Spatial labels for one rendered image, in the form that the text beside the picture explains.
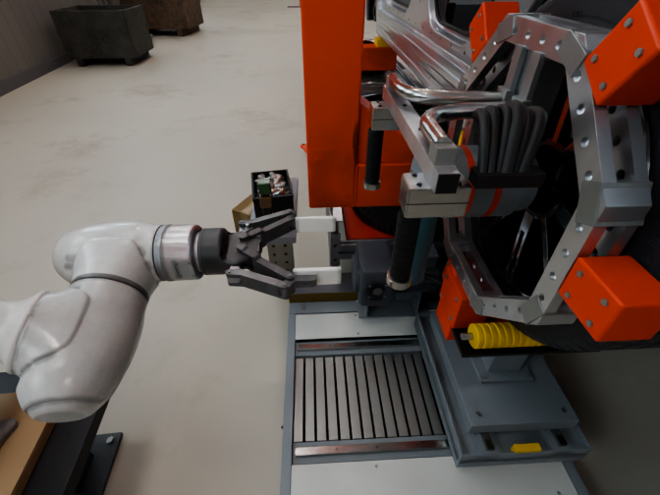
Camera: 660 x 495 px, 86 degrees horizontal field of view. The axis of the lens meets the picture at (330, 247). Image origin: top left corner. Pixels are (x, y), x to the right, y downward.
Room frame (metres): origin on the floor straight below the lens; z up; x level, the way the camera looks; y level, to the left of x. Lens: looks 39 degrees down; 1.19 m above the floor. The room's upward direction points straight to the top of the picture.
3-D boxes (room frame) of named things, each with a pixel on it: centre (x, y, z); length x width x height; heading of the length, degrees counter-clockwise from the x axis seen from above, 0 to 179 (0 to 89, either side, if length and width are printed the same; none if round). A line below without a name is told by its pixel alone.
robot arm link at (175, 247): (0.44, 0.23, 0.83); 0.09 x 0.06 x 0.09; 3
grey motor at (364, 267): (0.94, -0.29, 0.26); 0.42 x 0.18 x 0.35; 93
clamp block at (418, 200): (0.45, -0.15, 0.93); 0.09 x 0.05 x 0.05; 93
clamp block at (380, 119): (0.79, -0.13, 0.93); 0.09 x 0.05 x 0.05; 93
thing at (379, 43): (3.07, -0.24, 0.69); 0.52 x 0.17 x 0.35; 93
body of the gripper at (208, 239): (0.44, 0.16, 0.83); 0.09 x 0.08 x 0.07; 93
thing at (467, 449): (0.64, -0.52, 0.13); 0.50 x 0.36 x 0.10; 3
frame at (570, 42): (0.63, -0.35, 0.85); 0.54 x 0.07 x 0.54; 3
